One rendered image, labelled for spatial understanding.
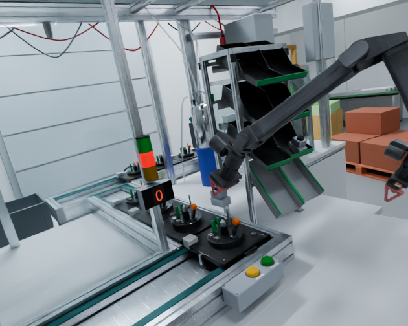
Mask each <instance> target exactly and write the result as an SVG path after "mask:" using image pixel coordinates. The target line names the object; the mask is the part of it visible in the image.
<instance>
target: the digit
mask: <svg viewBox="0 0 408 326"><path fill-rule="evenodd" d="M151 190H152V195H153V200H154V204H155V205H156V204H159V203H160V202H163V201H166V196H165V193H164V188H163V185H160V186H158V187H156V188H153V189H151Z"/></svg>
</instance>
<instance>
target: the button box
mask: <svg viewBox="0 0 408 326"><path fill-rule="evenodd" d="M272 258H273V257H272ZM251 266H255V267H257V268H258V269H259V275H257V276H255V277H250V276H248V275H247V273H246V270H247V269H245V270H244V271H243V272H241V273H239V274H238V275H237V276H235V277H234V278H232V279H231V280H230V281H228V282H227V283H226V284H224V285H223V286H222V287H221V288H222V292H223V299H224V302H225V303H226V304H228V305H229V306H230V307H232V308H233V309H235V310H236V311H238V312H239V313H241V312H242V311H243V310H244V309H246V308H247V307H248V306H250V304H252V303H253V302H254V301H255V300H256V299H258V298H259V297H260V296H261V295H262V294H264V293H265V292H266V291H267V290H269V289H270V288H271V287H272V286H273V285H275V284H276V283H277V282H278V281H280V280H281V279H282V278H283V277H284V271H283V265H282V261H279V260H278V259H275V258H273V264H272V265H269V266H265V265H263V264H262V263H261V258H260V259H259V260H258V261H257V262H255V263H253V264H252V265H251ZM249 267H250V266H249Z"/></svg>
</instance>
